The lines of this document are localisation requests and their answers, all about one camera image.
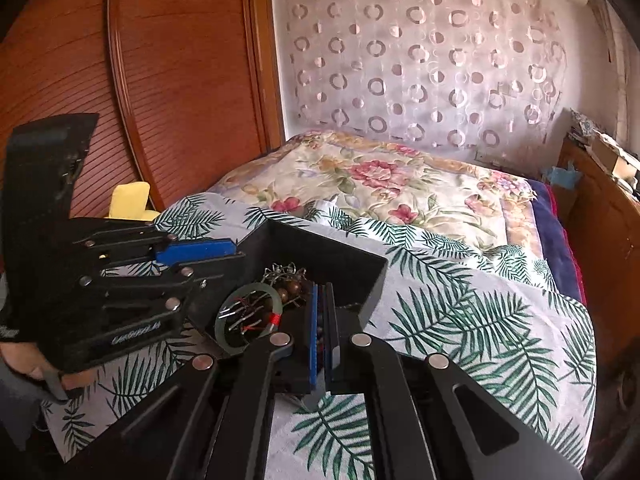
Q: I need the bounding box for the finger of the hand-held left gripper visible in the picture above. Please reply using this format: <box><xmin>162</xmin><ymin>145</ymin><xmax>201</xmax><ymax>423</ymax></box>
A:
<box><xmin>75</xmin><ymin>224</ymin><xmax>247</xmax><ymax>279</ymax></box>
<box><xmin>75</xmin><ymin>264</ymin><xmax>209</xmax><ymax>367</ymax></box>

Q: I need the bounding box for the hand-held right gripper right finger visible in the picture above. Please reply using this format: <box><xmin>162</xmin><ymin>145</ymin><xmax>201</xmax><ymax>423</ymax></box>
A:
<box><xmin>324</xmin><ymin>282</ymin><xmax>584</xmax><ymax>480</ymax></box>

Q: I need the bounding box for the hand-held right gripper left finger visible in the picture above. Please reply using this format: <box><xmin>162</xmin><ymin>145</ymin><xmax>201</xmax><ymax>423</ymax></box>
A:
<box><xmin>62</xmin><ymin>282</ymin><xmax>321</xmax><ymax>480</ymax></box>

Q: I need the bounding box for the green jade bangle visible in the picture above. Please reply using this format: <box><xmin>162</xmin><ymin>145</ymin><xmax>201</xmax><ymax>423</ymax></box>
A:
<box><xmin>215</xmin><ymin>283</ymin><xmax>287</xmax><ymax>352</ymax></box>

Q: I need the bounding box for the black jewelry box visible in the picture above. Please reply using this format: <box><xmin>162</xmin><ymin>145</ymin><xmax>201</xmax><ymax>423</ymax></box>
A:
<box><xmin>186</xmin><ymin>217</ymin><xmax>389</xmax><ymax>359</ymax></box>

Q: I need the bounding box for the person's left hand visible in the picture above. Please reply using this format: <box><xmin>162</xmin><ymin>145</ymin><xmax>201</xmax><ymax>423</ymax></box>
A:
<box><xmin>0</xmin><ymin>341</ymin><xmax>69</xmax><ymax>404</ymax></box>

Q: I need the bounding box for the palm leaf print sheet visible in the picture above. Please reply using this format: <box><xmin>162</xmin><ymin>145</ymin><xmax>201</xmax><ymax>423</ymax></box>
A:
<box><xmin>42</xmin><ymin>192</ymin><xmax>599</xmax><ymax>480</ymax></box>

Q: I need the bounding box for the floral quilt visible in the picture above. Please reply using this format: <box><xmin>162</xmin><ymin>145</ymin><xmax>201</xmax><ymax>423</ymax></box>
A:
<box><xmin>206</xmin><ymin>130</ymin><xmax>544</xmax><ymax>262</ymax></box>

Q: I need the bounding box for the brown wooden wardrobe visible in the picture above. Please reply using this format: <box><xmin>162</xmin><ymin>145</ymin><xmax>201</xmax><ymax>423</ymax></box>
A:
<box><xmin>0</xmin><ymin>0</ymin><xmax>287</xmax><ymax>222</ymax></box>

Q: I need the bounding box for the dark blue blanket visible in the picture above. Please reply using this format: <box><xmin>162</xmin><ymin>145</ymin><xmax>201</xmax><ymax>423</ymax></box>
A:
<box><xmin>526</xmin><ymin>179</ymin><xmax>587</xmax><ymax>307</ymax></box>

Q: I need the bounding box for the wooden side cabinet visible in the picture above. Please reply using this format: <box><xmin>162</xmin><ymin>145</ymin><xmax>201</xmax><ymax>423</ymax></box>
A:
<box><xmin>554</xmin><ymin>136</ymin><xmax>640</xmax><ymax>363</ymax></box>

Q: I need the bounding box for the light blue tissue pack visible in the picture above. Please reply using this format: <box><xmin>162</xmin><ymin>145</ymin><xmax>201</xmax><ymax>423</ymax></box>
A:
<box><xmin>542</xmin><ymin>161</ymin><xmax>584</xmax><ymax>189</ymax></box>

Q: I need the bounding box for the sheer circle-pattern curtain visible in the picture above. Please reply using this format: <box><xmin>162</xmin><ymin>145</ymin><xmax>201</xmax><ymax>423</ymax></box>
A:
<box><xmin>272</xmin><ymin>0</ymin><xmax>569</xmax><ymax>162</ymax></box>

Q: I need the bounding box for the cardboard box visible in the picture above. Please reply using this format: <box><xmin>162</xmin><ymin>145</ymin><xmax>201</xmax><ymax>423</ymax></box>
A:
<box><xmin>589</xmin><ymin>131</ymin><xmax>640</xmax><ymax>177</ymax></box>

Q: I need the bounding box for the white wall pipe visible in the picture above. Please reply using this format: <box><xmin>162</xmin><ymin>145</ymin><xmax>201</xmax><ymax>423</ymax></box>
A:
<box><xmin>604</xmin><ymin>0</ymin><xmax>632</xmax><ymax>137</ymax></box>

